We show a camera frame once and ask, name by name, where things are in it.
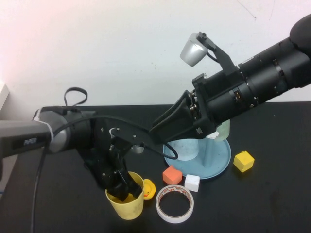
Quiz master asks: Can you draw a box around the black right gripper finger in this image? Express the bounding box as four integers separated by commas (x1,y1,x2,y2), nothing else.
149,101,203,147
152,90,195,127

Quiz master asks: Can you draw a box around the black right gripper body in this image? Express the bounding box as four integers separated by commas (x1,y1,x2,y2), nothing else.
192,64,259,139

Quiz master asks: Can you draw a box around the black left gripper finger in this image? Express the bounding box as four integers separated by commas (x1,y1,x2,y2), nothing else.
116,170,144,197
106,185,129,202

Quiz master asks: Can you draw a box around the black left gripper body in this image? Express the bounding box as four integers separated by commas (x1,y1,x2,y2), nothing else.
84,118,152,192

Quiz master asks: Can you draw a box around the yellow plastic cup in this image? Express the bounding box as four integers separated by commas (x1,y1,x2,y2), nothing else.
105,171,144,221

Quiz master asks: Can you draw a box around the blue plastic cup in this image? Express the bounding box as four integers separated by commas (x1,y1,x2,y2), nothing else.
167,138,200,161

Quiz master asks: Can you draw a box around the green plastic cup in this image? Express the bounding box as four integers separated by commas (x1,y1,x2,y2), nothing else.
213,120,230,143

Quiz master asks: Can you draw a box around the blue cup stand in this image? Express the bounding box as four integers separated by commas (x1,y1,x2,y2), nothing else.
163,132,232,180

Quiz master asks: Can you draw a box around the yellow rubber duck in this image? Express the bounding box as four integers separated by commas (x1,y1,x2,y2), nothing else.
142,179,156,200

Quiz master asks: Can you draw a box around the white tape roll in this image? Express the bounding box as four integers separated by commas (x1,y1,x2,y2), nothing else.
155,184,194,224

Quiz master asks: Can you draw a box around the orange foam cube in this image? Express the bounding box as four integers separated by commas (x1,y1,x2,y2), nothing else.
162,165,183,185

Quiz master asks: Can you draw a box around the white foam cube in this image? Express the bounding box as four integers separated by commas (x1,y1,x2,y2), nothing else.
184,174,201,193

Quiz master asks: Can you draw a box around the yellow foam cube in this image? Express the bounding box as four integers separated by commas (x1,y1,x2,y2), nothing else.
233,150,255,173

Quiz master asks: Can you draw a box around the white side cabinet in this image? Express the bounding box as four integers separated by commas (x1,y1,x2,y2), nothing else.
0,82,10,115

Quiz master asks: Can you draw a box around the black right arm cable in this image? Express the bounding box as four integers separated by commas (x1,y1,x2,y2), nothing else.
206,46,221,64

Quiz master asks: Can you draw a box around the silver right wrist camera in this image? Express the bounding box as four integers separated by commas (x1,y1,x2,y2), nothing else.
179,33,210,67

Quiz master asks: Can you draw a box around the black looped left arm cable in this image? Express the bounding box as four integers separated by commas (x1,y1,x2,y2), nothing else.
64,86,88,108

